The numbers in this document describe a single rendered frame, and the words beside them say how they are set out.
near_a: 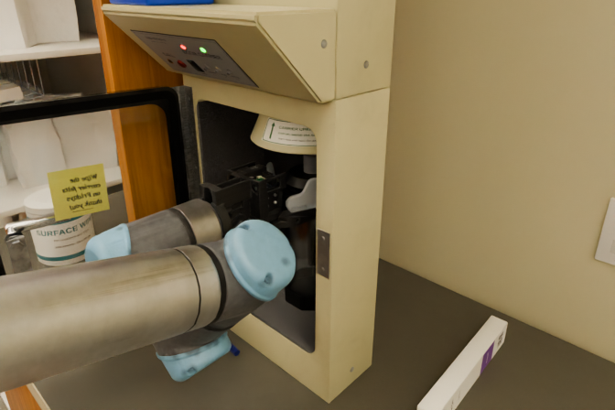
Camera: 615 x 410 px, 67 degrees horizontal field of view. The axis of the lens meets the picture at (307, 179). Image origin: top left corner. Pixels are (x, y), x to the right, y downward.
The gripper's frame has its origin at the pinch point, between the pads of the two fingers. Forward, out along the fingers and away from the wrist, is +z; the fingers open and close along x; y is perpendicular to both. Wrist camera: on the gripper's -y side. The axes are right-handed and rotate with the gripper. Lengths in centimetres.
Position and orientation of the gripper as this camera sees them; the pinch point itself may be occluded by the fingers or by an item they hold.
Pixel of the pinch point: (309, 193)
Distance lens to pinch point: 77.3
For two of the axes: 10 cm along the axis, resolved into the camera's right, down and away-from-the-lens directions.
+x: -7.3, -2.6, 6.4
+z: 6.9, -2.8, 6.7
